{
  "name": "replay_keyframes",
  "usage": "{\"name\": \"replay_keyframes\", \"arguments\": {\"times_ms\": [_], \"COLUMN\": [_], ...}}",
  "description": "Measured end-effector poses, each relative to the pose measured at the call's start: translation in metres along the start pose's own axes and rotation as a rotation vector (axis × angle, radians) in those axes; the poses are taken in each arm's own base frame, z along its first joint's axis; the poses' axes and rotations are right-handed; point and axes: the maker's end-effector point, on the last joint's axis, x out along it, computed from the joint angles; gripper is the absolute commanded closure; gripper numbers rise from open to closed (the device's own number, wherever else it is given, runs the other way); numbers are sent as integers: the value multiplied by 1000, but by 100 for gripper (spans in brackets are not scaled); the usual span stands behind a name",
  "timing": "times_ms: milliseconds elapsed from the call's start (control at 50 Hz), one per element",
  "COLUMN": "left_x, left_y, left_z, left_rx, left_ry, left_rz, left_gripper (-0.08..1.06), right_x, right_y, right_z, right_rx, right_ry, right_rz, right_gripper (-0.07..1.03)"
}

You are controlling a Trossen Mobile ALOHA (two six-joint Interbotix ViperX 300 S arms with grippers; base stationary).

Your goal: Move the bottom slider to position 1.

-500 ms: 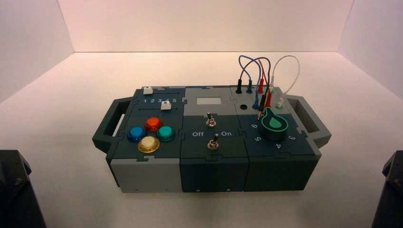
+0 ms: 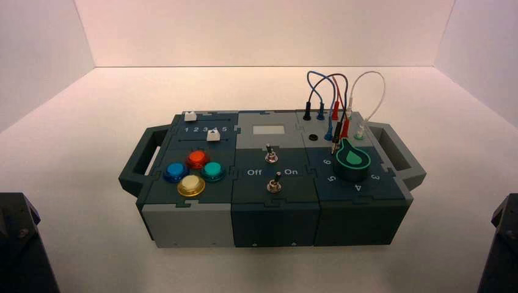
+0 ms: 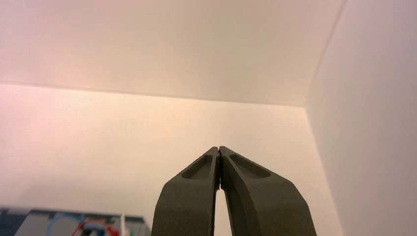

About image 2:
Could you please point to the white slider knob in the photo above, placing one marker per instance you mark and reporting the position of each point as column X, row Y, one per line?
column 190, row 116
column 212, row 136

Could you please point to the small grey display screen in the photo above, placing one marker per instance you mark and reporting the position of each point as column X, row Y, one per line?
column 268, row 130

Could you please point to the green round push button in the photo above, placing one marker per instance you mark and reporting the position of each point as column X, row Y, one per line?
column 213, row 171

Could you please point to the black round jack socket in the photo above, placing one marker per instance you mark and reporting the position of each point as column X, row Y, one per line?
column 312, row 137

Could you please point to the red round push button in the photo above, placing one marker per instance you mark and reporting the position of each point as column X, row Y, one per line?
column 197, row 159

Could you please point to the dark teal grey control box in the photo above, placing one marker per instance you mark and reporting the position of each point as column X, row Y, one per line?
column 271, row 220

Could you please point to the yellow round push button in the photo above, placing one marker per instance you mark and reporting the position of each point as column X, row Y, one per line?
column 191, row 185

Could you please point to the blue round push button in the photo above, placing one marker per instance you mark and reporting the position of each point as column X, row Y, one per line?
column 176, row 172

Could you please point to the black green rotary knob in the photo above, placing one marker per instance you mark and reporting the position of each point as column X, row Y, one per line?
column 351, row 168

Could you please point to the metal toggle switch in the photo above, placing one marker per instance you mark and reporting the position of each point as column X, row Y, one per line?
column 275, row 185
column 270, row 155

